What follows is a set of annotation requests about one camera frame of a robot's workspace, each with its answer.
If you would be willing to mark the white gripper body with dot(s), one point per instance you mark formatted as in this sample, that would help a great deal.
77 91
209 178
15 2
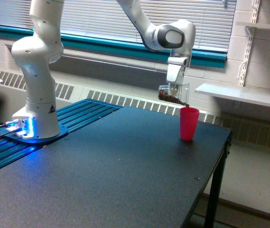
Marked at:
176 69

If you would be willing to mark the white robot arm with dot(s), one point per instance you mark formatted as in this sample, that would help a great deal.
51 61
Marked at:
37 121

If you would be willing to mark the pink plastic cup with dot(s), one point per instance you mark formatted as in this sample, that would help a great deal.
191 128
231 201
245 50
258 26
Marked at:
188 122

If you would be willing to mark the blue slotted aluminium base plate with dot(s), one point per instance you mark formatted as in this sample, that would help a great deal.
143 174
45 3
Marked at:
71 118

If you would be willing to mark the white radiator vent cover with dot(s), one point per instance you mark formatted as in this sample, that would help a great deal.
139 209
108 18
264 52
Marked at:
243 129

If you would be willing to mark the white wall shelf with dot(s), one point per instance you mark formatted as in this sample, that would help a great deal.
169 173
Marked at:
250 95
260 26

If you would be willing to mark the white window blinds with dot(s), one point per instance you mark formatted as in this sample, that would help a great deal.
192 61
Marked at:
213 19

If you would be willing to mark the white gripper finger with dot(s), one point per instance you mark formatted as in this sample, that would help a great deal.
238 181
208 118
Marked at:
173 89

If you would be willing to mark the white lower wall shelf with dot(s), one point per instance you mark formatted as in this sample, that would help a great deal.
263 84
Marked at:
250 95

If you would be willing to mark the black table leg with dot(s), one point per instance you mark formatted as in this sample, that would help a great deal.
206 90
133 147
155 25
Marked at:
216 185

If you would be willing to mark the brown granules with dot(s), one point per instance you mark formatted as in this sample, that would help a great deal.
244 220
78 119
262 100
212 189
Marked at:
162 95

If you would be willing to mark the white shelf bracket rail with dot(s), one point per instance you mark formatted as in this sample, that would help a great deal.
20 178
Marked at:
250 29

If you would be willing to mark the white upper wall shelf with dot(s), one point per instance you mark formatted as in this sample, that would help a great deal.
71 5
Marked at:
260 26

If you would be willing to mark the clear plastic cup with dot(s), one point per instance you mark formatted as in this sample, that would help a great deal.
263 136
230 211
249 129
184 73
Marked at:
178 94

